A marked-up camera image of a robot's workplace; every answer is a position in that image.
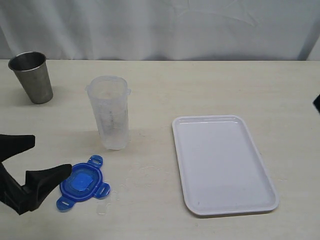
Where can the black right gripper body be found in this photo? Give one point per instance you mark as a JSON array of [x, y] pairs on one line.
[[316, 103]]

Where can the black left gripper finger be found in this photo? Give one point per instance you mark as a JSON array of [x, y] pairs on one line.
[[11, 145], [40, 183]]

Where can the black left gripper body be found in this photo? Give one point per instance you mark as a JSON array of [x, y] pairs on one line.
[[15, 196]]

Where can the blue container lid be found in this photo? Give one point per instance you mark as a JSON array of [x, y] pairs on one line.
[[85, 181]]

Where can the stainless steel cup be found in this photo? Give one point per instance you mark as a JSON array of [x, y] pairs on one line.
[[31, 70]]

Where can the clear tall plastic container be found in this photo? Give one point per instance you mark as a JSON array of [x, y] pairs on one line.
[[108, 97]]

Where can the white plastic tray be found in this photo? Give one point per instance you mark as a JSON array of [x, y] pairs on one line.
[[221, 170]]

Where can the white backdrop curtain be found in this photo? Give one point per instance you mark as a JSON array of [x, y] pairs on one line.
[[199, 30]]

